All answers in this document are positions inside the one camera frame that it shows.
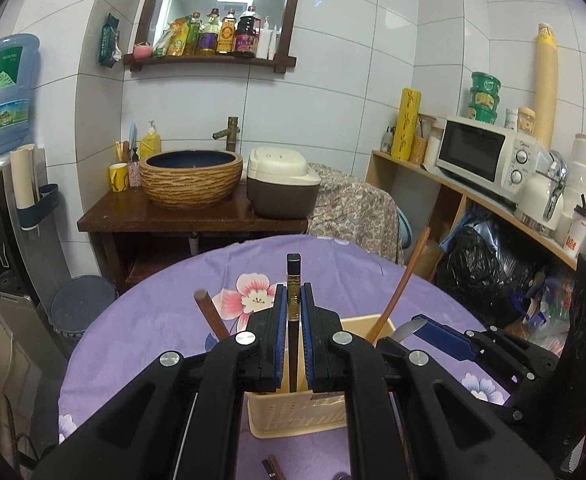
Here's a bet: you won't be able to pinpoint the long steel spoon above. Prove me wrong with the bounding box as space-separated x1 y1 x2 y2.
389 318 427 344

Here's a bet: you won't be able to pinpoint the reddish brown chopstick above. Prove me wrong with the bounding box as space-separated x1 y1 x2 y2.
366 226 431 344

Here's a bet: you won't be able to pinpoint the black chopstick gold band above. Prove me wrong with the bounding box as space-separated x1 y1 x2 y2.
287 254 301 392

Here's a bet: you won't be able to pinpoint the dark brown chopstick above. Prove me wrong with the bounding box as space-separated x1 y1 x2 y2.
261 455 287 480

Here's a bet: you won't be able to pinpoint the purple floral tablecloth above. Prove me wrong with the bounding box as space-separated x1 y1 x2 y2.
58 235 509 479

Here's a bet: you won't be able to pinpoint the black plastic bag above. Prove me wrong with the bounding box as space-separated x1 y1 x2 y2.
434 220 550 328

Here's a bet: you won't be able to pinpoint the colourful plastic bags pile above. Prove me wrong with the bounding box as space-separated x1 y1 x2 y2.
506 266 576 356

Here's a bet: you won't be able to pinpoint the beige perforated utensil holder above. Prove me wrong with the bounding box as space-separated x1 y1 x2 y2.
247 314 384 439

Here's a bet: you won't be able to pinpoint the floral cloth covered furniture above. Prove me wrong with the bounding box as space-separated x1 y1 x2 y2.
307 164 404 264

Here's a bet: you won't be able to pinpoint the white brown rice cooker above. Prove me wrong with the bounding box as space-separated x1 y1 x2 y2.
246 146 321 220

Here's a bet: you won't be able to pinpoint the wooden shelf unit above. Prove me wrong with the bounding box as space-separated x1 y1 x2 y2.
364 148 586 421

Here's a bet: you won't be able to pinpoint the white electric kettle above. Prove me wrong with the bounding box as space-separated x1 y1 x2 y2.
514 150 569 237

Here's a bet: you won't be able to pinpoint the dark wooden sink table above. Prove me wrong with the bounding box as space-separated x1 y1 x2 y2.
77 184 307 292

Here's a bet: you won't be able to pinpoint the woven basket sink basin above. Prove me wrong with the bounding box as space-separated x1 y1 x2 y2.
140 150 243 210

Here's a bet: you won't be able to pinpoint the white microwave oven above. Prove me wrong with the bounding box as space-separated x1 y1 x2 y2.
435 116 551 205

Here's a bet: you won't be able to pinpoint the grey round bin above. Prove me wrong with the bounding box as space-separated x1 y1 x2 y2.
48 275 118 339

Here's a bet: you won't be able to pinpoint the bronze faucet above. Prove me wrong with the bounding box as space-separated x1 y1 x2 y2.
212 116 240 153

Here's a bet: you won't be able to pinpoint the yellow mug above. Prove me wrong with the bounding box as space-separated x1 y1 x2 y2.
108 162 129 193

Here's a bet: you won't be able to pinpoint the yellow soap dispenser bottle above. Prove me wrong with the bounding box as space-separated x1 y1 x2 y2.
139 120 162 159

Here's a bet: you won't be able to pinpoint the yellow cylindrical box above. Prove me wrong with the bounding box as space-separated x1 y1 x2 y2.
391 88 421 160

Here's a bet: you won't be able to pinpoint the green instant noodle bowls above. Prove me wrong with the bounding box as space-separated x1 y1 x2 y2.
467 72 502 125

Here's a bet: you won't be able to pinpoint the grey water dispenser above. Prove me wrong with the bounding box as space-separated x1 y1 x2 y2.
0 148 70 377

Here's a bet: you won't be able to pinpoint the tall stack paper cups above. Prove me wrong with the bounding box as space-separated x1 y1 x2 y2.
534 23 559 150

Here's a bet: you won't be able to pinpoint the sauce bottles on shelf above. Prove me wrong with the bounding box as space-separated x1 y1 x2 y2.
151 4 279 61

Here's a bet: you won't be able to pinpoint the blue water jug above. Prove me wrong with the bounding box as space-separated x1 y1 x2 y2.
0 34 40 156

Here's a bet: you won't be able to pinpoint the wooden framed wall mirror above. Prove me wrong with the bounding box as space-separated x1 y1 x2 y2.
124 0 299 74

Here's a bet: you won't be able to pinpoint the green packet on wall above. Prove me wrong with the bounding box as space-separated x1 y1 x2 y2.
98 14 122 68

